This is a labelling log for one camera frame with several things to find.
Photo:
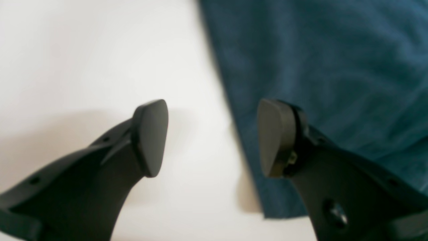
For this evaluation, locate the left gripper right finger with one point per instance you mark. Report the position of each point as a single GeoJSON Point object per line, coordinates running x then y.
{"type": "Point", "coordinates": [347, 197]}

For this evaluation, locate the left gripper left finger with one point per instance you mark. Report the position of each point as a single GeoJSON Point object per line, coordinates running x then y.
{"type": "Point", "coordinates": [80, 196]}

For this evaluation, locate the dark blue t-shirt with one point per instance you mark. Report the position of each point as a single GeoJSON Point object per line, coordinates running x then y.
{"type": "Point", "coordinates": [358, 69]}

